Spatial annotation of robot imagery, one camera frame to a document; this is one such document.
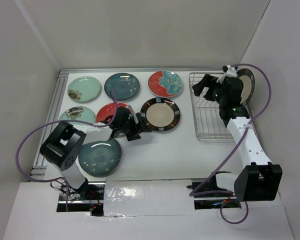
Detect aluminium frame rail left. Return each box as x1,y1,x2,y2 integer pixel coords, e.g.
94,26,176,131
30,74,69,180

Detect black rimmed beige plate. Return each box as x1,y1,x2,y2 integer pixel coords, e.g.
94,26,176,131
237,68,255,106
139,97,181,132

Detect dark teal plate back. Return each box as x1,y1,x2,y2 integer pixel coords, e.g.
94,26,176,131
104,73,140,101

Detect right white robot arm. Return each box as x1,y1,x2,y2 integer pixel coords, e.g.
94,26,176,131
192,74,283,202

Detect mint green flower plate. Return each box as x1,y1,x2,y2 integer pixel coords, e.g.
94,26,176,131
59,106,96,124
67,76,101,103

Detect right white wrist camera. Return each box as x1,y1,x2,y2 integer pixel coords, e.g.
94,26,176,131
216,65,238,84

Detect white wire dish rack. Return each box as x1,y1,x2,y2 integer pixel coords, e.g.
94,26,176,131
189,71,252,143

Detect dark teal plate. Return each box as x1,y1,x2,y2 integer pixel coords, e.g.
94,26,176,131
78,138,122,178
104,73,140,101

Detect white foil cover sheet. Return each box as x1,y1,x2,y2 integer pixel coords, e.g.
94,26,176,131
103,180,195,217

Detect dark teal plate front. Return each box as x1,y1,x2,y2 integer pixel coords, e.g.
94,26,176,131
78,138,122,178

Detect mint green flower plate back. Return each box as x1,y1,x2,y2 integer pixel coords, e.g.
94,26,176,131
67,76,101,103

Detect red teal floral plate back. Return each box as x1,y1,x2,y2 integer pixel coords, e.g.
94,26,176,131
147,70,184,98

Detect mint green flower plate front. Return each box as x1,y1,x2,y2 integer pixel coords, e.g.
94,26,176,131
59,106,96,124

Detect black rimmed beige plate front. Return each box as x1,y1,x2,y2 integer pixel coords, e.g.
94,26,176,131
237,68,255,106

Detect black rimmed beige plate back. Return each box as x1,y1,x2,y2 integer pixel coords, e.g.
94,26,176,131
139,97,181,132

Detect red teal floral plate middle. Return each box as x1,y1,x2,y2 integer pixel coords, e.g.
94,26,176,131
96,102,134,137

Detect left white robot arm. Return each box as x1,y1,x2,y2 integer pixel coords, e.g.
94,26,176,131
39,106,152,200

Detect aluminium frame rail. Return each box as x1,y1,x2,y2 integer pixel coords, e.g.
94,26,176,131
59,66,223,75
30,74,69,180

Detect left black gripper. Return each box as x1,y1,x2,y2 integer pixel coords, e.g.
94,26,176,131
119,111,152,141

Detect aluminium frame rail back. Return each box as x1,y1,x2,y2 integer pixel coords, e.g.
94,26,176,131
59,66,223,75

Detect red teal floral plate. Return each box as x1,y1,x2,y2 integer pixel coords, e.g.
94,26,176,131
96,102,134,137
147,70,184,98

